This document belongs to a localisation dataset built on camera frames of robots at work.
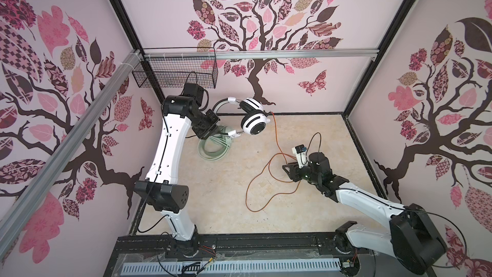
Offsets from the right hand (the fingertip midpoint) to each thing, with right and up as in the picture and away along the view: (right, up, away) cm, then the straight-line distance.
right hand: (286, 163), depth 85 cm
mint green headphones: (-27, +13, -12) cm, 33 cm away
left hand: (-28, +14, -12) cm, 34 cm away
